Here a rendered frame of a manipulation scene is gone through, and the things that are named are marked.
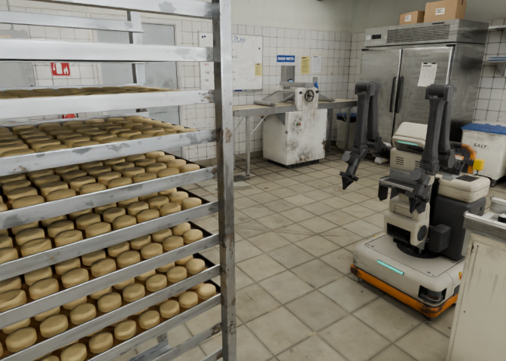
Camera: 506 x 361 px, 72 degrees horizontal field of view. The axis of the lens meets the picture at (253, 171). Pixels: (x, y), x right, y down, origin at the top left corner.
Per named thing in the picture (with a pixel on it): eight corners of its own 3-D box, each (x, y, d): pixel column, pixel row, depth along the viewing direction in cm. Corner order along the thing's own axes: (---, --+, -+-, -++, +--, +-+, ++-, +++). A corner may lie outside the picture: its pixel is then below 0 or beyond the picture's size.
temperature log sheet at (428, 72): (434, 87, 458) (437, 62, 450) (433, 87, 457) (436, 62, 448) (418, 86, 476) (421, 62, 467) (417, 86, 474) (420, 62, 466)
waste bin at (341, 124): (369, 148, 664) (372, 113, 645) (350, 152, 635) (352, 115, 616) (346, 143, 707) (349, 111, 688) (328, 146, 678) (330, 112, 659)
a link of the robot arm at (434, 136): (454, 85, 164) (431, 84, 173) (448, 86, 161) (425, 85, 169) (441, 172, 176) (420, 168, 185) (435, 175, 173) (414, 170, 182)
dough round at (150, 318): (163, 317, 89) (163, 310, 88) (153, 331, 84) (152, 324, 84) (146, 314, 90) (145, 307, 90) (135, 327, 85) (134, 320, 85)
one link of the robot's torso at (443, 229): (406, 238, 244) (410, 205, 237) (446, 255, 222) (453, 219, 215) (382, 249, 229) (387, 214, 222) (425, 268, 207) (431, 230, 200)
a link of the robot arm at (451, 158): (461, 79, 168) (440, 79, 176) (447, 85, 161) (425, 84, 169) (455, 165, 184) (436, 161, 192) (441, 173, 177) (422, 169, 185)
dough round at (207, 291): (216, 289, 100) (216, 282, 100) (214, 300, 96) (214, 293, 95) (199, 289, 100) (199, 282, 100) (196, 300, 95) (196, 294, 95)
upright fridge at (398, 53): (463, 169, 527) (489, 22, 469) (431, 179, 478) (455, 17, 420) (383, 151, 638) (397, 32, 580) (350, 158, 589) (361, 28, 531)
